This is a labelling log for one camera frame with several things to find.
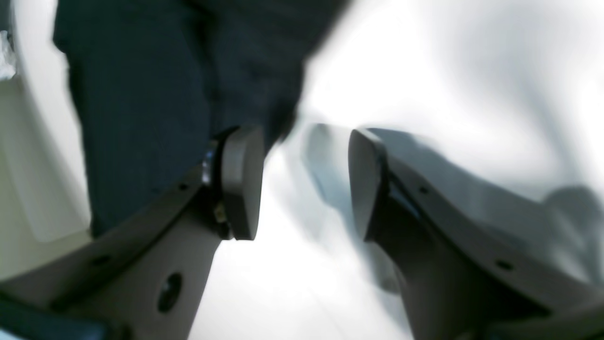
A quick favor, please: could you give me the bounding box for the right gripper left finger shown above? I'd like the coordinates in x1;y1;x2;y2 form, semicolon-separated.
0;126;265;340

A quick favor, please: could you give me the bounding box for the black T-shirt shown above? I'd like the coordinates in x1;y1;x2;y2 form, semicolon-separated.
52;0;349;238

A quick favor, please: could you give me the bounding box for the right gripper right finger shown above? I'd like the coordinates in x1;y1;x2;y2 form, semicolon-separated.
349;129;603;340

